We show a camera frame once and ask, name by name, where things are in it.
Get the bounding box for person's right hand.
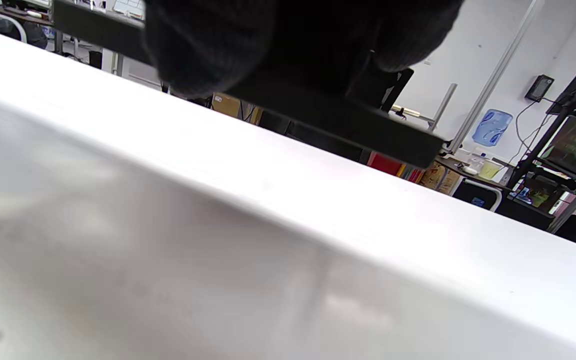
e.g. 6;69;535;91
143;0;464;98

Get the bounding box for black rectangular weight bar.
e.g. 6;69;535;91
53;0;444;169

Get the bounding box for brown cardboard box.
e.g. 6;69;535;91
419;160;461;196

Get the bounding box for blue water jug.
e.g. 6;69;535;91
472;109;514;147

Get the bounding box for black monitor rack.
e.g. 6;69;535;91
508;47;576;203

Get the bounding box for aluminium frame workbench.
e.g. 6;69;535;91
390;0;544;156

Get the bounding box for black wall device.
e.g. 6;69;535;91
524;75;555;103

